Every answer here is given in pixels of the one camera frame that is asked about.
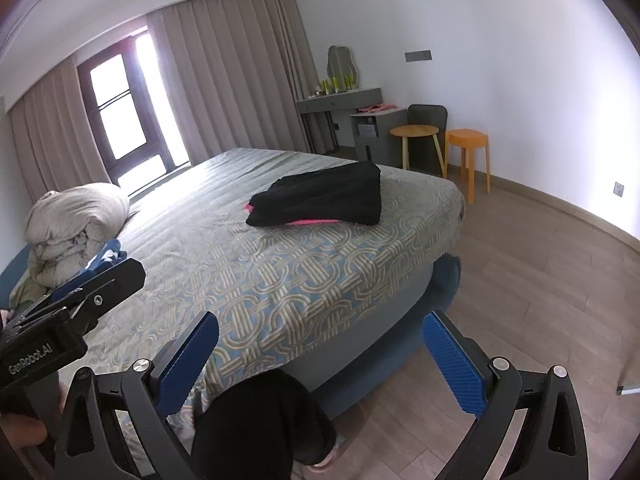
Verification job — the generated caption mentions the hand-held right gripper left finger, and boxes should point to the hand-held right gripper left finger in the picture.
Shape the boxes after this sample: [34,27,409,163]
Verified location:
[52,310,221,480]

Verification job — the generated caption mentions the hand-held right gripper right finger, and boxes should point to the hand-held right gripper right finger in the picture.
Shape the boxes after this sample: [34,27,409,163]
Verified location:
[421,310,589,480]

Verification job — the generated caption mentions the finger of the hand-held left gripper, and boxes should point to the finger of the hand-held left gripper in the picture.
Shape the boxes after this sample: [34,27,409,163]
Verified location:
[75,258,147,334]
[20,269,109,319]

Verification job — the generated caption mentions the black pants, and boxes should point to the black pants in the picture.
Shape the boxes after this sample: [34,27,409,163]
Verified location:
[246,160,383,227]

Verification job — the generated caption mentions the person's left hand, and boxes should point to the person's left hand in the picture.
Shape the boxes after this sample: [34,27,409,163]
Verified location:
[0,414,52,456]

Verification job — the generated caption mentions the blue patterned cloth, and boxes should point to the blue patterned cloth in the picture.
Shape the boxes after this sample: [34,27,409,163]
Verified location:
[82,239,128,274]

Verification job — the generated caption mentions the beige bundled duvet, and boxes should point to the beige bundled duvet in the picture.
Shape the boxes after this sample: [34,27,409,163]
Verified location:
[10,182,132,306]

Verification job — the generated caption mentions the person's leg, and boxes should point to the person's leg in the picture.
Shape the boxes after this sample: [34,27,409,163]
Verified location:
[190,370,337,480]

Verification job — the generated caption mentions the bed with patterned cover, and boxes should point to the bed with patterned cover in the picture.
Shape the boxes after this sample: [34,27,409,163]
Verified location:
[0,147,467,461]

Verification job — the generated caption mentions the beige curtain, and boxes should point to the beige curtain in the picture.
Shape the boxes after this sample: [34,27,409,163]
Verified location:
[146,0,332,162]
[7,62,107,206]

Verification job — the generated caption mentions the pink slipper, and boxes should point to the pink slipper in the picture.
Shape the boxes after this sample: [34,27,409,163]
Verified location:
[300,435,347,471]

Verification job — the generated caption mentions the dark framed window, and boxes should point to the dark framed window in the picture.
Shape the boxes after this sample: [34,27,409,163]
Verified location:
[76,30,191,191]

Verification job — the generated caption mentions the pink knit garment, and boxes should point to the pink knit garment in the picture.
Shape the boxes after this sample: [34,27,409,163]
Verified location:
[242,202,342,226]

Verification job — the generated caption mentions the orange stool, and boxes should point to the orange stool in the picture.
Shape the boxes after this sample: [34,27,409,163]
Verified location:
[444,129,492,206]

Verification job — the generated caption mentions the round wooden stool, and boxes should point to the round wooden stool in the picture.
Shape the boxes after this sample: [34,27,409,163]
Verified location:
[389,125,446,179]

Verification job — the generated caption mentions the grey chair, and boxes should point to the grey chair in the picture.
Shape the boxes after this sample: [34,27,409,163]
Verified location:
[406,104,448,177]

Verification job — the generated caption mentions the grey cabinet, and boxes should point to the grey cabinet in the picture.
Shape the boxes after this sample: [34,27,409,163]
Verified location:
[349,108,409,164]

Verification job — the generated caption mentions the grey dressing table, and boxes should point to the grey dressing table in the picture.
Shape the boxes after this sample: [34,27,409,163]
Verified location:
[296,87,384,154]

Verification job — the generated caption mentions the wavy table mirror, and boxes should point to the wavy table mirror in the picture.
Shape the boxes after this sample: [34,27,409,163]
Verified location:
[327,45,362,92]

